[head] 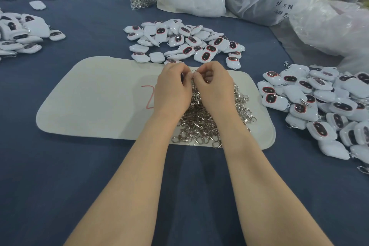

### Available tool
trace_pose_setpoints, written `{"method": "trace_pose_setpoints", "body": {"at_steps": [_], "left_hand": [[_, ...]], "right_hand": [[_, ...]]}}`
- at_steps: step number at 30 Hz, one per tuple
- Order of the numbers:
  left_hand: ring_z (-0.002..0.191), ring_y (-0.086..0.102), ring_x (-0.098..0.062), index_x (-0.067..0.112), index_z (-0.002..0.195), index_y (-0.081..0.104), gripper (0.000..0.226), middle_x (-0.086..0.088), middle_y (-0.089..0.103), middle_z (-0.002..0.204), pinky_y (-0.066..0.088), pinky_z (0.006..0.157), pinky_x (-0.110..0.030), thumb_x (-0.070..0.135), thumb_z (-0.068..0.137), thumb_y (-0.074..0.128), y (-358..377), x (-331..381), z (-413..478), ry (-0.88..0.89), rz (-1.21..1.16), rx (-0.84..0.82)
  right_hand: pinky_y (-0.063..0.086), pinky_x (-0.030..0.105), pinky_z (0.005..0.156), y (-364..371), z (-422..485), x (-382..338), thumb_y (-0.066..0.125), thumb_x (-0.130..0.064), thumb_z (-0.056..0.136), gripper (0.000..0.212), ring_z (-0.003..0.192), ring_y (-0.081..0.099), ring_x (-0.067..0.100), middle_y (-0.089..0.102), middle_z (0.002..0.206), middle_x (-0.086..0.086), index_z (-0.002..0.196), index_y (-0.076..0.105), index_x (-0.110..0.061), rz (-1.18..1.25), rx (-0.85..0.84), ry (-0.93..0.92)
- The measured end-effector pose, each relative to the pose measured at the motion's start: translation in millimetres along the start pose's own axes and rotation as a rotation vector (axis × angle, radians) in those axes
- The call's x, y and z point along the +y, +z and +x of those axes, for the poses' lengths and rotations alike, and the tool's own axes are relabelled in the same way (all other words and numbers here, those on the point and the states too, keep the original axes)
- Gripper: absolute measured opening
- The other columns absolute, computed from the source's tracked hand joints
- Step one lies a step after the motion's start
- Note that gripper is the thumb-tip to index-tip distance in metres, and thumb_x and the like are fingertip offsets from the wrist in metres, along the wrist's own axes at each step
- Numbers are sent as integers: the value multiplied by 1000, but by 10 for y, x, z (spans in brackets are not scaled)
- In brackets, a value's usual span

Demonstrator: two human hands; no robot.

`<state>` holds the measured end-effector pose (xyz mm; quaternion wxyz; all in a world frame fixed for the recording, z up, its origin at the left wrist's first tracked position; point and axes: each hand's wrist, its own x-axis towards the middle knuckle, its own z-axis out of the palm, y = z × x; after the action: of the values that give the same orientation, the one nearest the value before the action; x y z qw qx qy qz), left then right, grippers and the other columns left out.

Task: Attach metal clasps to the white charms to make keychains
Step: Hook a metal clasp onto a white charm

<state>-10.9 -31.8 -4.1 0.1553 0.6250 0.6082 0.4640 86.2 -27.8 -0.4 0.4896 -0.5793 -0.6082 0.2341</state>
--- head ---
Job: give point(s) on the person's right hand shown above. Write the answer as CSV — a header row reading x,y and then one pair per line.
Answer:
x,y
215,90

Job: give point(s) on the person's left hand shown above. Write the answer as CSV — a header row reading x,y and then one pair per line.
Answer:
x,y
172,93

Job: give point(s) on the person's left forearm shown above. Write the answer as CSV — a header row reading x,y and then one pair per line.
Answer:
x,y
130,188

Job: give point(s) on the person's right forearm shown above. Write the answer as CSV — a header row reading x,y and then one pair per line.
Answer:
x,y
271,188

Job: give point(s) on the thin red thread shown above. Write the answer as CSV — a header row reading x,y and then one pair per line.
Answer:
x,y
150,97

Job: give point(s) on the cream felt work mat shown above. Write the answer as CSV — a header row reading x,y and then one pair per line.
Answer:
x,y
85,100

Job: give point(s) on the crumpled clear plastic bag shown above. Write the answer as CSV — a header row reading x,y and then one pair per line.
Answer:
x,y
338,26

